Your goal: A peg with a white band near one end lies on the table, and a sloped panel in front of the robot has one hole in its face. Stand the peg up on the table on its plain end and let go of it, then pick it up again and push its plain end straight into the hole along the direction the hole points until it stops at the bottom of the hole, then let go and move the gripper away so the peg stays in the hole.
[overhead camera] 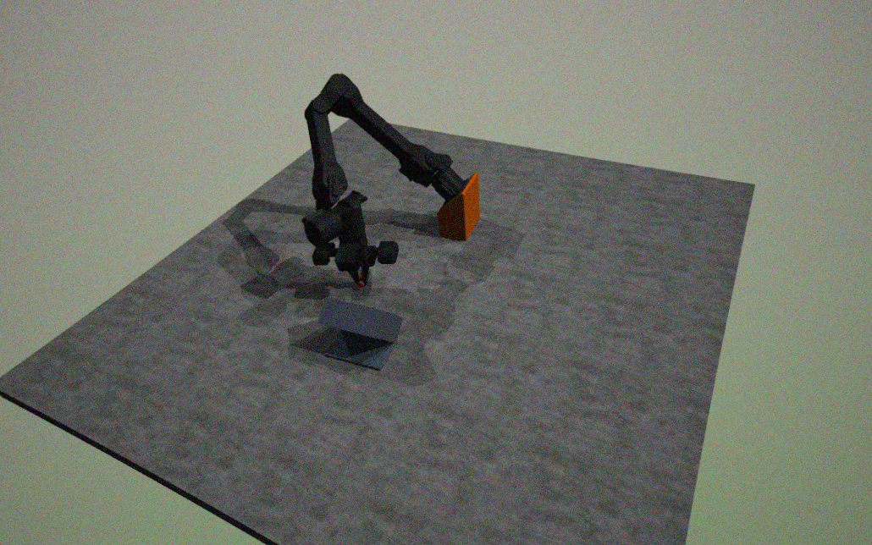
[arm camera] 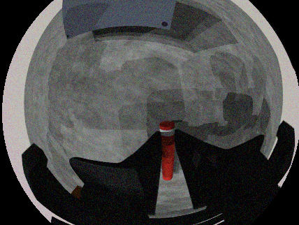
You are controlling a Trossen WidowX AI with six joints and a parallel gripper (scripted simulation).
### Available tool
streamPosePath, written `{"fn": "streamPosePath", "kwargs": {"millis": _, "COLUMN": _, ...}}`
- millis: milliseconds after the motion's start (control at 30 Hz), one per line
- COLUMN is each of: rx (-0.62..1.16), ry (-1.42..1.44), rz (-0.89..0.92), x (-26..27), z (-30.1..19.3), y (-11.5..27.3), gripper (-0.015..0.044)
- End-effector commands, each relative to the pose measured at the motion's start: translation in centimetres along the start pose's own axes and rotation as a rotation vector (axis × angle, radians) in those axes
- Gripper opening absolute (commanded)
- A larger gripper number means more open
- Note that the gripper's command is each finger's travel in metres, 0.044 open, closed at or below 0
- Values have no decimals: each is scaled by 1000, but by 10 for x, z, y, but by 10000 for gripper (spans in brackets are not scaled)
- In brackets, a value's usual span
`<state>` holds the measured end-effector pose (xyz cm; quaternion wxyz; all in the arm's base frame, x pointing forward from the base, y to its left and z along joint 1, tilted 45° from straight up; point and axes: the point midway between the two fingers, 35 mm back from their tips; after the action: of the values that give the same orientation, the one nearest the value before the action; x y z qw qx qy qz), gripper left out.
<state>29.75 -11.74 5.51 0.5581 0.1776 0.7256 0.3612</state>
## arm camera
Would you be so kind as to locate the blue-grey sloped panel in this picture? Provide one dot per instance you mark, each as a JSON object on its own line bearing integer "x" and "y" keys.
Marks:
{"x": 81, "y": 16}

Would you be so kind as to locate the red peg with white band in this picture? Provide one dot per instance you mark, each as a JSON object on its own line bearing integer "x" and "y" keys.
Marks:
{"x": 167, "y": 129}

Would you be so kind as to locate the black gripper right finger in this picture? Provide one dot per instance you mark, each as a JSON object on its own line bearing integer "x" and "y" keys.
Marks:
{"x": 205, "y": 166}

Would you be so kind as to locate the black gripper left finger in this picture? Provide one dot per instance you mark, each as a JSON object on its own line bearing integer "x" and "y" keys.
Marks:
{"x": 138, "y": 174}

